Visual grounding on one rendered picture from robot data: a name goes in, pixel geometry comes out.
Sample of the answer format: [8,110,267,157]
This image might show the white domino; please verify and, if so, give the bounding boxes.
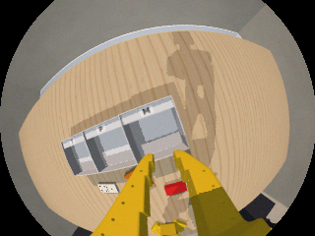
[98,183,119,193]

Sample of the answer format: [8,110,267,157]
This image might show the orange square pad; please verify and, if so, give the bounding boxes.
[124,168,135,180]

